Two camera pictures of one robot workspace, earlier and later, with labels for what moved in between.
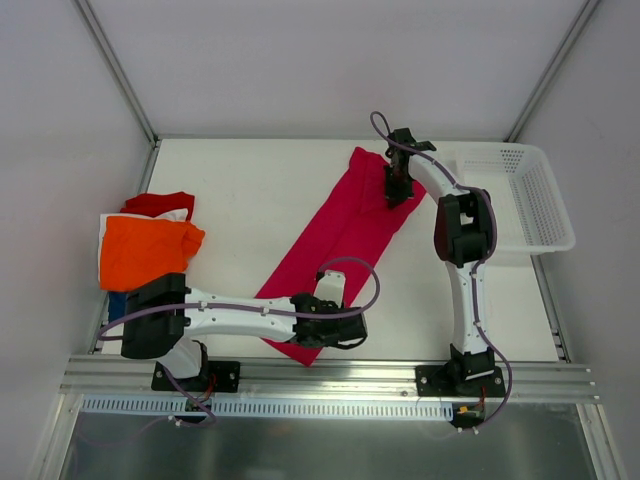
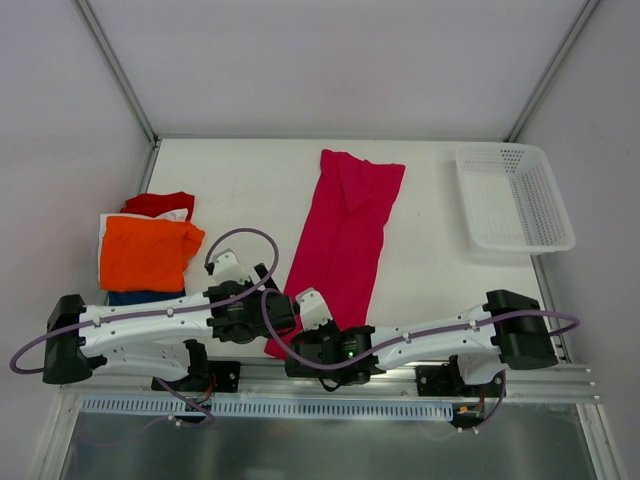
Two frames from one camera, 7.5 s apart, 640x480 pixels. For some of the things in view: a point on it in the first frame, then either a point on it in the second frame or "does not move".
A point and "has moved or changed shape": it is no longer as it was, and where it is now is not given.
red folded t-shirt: (152, 205) does not move
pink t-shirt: (352, 231) has moved or changed shape
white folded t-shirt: (175, 215) does not move
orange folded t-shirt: (138, 249) does not move
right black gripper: (397, 185) -> (302, 354)
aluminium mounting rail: (130, 378) does not move
